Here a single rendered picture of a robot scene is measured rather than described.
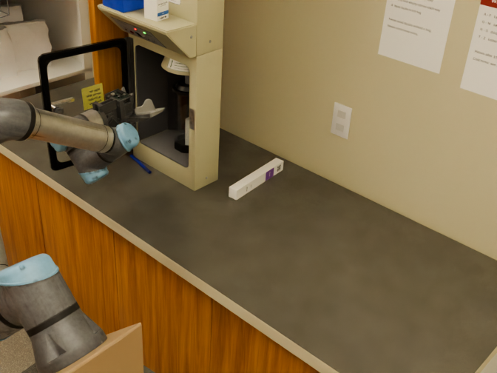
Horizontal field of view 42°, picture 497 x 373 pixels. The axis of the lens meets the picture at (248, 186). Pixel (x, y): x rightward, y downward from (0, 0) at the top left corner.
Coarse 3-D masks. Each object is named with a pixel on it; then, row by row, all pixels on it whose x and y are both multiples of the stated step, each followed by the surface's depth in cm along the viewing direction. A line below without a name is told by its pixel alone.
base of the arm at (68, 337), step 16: (48, 320) 130; (64, 320) 131; (80, 320) 133; (32, 336) 132; (48, 336) 130; (64, 336) 130; (80, 336) 131; (96, 336) 133; (48, 352) 130; (64, 352) 129; (80, 352) 130; (48, 368) 129
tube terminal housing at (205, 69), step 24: (192, 0) 186; (216, 0) 190; (216, 24) 194; (216, 48) 198; (192, 72) 197; (216, 72) 202; (192, 96) 201; (216, 96) 207; (216, 120) 212; (192, 144) 210; (216, 144) 217; (168, 168) 223; (192, 168) 214; (216, 168) 222
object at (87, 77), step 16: (112, 48) 209; (48, 64) 196; (64, 64) 200; (80, 64) 203; (96, 64) 207; (112, 64) 211; (48, 80) 198; (64, 80) 202; (80, 80) 206; (96, 80) 210; (112, 80) 214; (64, 96) 204; (80, 96) 208; (96, 96) 212; (64, 112) 207; (80, 112) 211; (48, 144) 208; (64, 160) 215
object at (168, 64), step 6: (168, 60) 207; (174, 60) 205; (162, 66) 209; (168, 66) 207; (174, 66) 205; (180, 66) 205; (186, 66) 204; (174, 72) 205; (180, 72) 205; (186, 72) 205
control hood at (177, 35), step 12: (108, 12) 196; (120, 12) 193; (132, 12) 194; (132, 24) 193; (144, 24) 186; (156, 24) 185; (168, 24) 186; (180, 24) 186; (192, 24) 187; (156, 36) 190; (168, 36) 182; (180, 36) 185; (192, 36) 189; (168, 48) 196; (180, 48) 188; (192, 48) 191
